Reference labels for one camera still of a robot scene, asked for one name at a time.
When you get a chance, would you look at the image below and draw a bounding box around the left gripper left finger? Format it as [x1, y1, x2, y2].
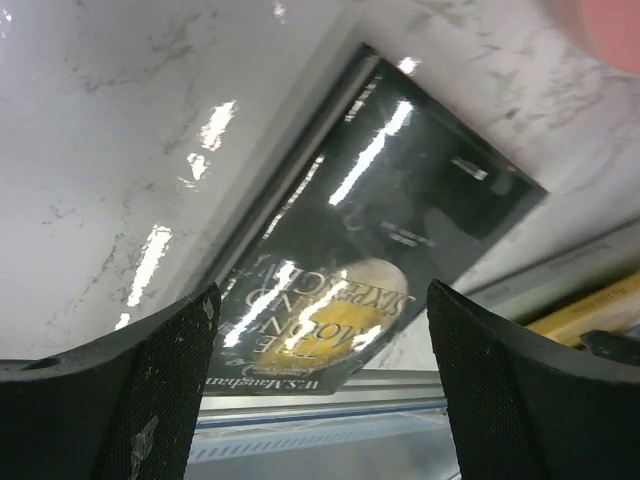
[1, 283, 221, 479]

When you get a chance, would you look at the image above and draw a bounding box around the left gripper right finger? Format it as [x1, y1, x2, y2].
[427, 280, 639, 479]

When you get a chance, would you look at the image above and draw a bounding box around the black Moon and Sixpence book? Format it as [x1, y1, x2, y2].
[206, 46, 546, 395]

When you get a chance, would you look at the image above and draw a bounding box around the yellow Little Prince book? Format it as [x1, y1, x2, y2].
[527, 272, 639, 348]

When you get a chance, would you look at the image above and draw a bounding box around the pink three-tier shelf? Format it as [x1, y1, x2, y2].
[536, 0, 639, 74]

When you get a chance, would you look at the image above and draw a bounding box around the white slotted cable duct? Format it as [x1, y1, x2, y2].
[184, 422, 460, 479]

